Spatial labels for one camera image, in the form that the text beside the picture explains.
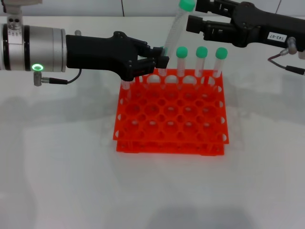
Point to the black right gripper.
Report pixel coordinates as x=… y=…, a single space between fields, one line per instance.
x=257 y=26

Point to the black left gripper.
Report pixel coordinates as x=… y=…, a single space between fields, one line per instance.
x=100 y=53

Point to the left camera mount bracket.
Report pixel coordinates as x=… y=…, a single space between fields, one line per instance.
x=14 y=21

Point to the orange plastic test tube rack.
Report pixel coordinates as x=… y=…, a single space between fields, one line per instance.
x=171 y=142

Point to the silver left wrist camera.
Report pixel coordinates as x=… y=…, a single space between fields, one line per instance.
x=14 y=2

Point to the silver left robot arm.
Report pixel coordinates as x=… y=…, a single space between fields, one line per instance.
x=43 y=47

